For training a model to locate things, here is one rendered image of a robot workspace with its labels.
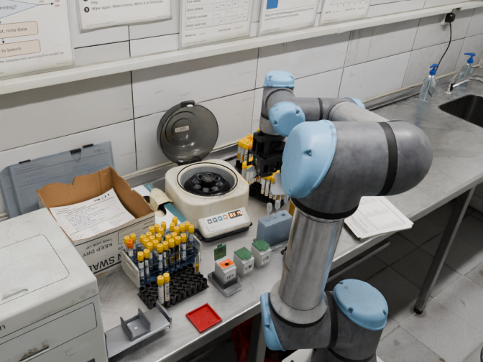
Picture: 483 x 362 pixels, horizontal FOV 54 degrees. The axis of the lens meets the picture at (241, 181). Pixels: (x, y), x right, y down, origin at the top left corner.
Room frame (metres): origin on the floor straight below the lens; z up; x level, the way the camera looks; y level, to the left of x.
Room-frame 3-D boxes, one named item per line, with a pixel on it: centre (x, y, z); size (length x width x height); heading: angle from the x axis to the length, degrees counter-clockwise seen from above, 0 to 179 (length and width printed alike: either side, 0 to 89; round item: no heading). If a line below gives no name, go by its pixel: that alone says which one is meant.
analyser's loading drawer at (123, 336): (0.72, 0.24, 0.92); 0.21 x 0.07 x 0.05; 131
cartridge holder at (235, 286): (0.95, 0.02, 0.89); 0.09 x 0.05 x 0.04; 41
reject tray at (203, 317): (0.82, 0.07, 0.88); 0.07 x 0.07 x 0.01; 41
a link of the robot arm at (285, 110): (1.01, -0.10, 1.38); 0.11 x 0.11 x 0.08; 9
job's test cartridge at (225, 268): (0.95, 0.02, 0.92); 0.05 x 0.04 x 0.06; 41
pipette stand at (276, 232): (1.14, -0.11, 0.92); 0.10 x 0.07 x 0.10; 126
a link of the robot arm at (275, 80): (1.10, -0.07, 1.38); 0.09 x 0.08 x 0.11; 9
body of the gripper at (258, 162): (1.10, -0.07, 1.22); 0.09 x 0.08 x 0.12; 127
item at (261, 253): (1.05, -0.07, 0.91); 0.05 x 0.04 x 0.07; 41
